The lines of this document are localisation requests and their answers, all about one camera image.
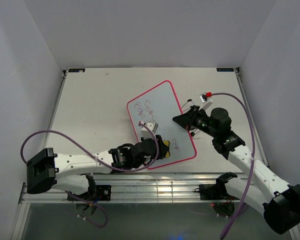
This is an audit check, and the blue corner label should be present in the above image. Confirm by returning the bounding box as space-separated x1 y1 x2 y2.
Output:
216 67 235 72
68 68 86 73

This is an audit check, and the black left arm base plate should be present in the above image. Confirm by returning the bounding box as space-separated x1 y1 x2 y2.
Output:
74 184 112 203

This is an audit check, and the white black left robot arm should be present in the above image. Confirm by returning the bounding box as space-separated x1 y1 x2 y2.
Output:
26 135 170 200

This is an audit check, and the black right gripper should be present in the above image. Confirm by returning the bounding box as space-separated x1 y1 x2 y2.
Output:
172 105 218 138

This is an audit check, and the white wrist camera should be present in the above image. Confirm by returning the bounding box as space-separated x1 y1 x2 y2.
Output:
139 121 158 139
199 92 213 110

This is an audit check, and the pink framed whiteboard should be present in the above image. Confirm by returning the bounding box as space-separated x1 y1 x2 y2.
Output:
126 80 197 170

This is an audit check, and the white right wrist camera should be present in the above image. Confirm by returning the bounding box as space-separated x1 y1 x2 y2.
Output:
199 92 213 110

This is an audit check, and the blue right corner label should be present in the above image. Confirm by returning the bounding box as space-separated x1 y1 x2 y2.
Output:
216 67 235 72

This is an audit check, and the yellow black whiteboard eraser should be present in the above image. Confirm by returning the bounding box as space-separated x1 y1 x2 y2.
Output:
162 140 170 159

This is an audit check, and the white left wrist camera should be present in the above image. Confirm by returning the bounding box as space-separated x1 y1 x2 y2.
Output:
139 121 158 139

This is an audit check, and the wire whiteboard stand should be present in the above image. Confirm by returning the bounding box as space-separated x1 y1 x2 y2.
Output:
181 99 199 138

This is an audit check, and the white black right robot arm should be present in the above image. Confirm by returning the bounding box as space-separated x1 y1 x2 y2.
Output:
172 105 300 235

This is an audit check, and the blue left corner label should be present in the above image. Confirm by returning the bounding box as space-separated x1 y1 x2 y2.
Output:
68 68 86 73

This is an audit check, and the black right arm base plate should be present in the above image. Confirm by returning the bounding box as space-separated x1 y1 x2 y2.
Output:
193 183 237 201

